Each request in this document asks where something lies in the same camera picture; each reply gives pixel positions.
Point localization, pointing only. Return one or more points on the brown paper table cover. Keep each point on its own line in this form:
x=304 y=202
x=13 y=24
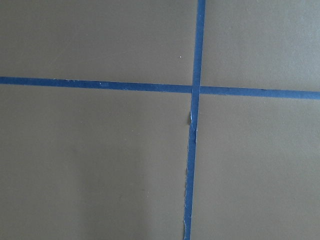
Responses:
x=159 y=119

